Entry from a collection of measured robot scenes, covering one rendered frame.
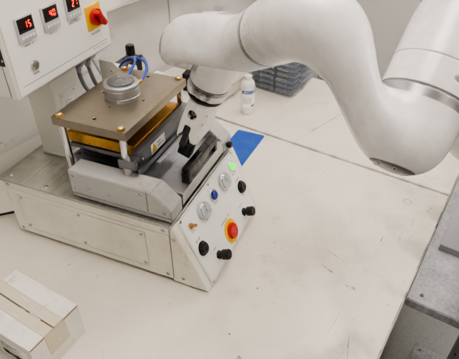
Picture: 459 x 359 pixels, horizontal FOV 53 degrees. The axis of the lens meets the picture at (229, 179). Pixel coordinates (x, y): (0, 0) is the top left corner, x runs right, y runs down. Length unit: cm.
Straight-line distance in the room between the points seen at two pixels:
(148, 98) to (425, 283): 76
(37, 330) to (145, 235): 28
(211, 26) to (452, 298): 79
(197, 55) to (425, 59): 37
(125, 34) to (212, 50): 105
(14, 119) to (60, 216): 48
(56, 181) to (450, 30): 88
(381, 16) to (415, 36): 275
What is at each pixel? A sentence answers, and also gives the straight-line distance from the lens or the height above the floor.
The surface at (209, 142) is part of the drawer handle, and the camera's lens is 106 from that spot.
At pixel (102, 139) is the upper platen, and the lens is 102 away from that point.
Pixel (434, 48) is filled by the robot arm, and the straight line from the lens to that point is 54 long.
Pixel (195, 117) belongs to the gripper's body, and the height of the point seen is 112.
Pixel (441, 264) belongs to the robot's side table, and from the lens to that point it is 124.
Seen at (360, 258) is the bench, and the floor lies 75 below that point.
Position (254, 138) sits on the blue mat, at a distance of 156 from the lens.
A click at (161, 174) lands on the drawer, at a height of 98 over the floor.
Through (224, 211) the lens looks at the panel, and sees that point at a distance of 113.
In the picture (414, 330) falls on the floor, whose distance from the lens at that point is 206.
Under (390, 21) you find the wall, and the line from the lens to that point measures 329.
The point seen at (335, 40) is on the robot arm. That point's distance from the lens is 52.
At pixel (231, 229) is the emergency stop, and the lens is 113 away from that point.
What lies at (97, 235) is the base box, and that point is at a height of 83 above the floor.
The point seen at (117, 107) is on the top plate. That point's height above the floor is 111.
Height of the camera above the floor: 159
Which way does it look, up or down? 37 degrees down
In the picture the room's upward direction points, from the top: straight up
